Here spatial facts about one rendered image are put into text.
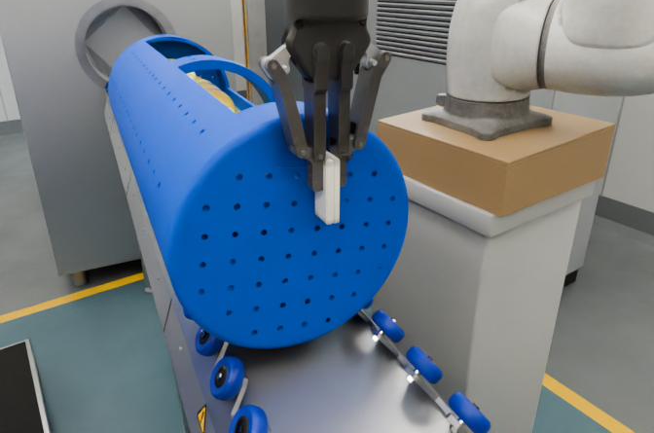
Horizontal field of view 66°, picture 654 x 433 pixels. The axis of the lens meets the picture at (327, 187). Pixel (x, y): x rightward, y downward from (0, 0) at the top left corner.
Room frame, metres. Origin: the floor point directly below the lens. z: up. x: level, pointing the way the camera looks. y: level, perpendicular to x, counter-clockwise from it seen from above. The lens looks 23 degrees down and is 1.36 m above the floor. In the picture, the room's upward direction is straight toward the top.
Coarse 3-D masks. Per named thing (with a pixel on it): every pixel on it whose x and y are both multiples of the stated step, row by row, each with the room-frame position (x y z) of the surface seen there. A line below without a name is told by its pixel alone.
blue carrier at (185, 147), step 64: (128, 64) 1.06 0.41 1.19; (192, 64) 0.84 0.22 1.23; (128, 128) 0.78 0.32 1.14; (192, 128) 0.54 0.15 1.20; (256, 128) 0.47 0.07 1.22; (192, 192) 0.44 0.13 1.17; (256, 192) 0.46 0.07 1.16; (384, 192) 0.53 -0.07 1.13; (192, 256) 0.43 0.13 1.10; (256, 256) 0.46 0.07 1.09; (320, 256) 0.49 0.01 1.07; (384, 256) 0.53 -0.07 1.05; (256, 320) 0.46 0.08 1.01; (320, 320) 0.49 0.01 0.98
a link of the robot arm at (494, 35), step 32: (480, 0) 0.90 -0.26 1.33; (512, 0) 0.88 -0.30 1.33; (544, 0) 0.87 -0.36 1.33; (480, 32) 0.89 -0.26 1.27; (512, 32) 0.86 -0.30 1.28; (448, 64) 0.95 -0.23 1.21; (480, 64) 0.89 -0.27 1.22; (512, 64) 0.86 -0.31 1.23; (480, 96) 0.89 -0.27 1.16; (512, 96) 0.88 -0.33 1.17
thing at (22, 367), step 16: (0, 352) 1.40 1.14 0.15; (16, 352) 1.40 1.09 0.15; (32, 352) 1.40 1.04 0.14; (0, 368) 1.32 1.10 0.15; (16, 368) 1.32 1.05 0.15; (32, 368) 1.32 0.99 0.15; (0, 384) 1.25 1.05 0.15; (16, 384) 1.25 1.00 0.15; (32, 384) 1.25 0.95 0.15; (0, 400) 1.18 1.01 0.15; (16, 400) 1.18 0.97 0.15; (32, 400) 1.18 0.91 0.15; (0, 416) 1.12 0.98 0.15; (16, 416) 1.12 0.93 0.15; (32, 416) 1.12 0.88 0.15; (0, 432) 1.06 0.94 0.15; (16, 432) 1.06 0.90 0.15; (32, 432) 1.06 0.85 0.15; (48, 432) 1.07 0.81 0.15
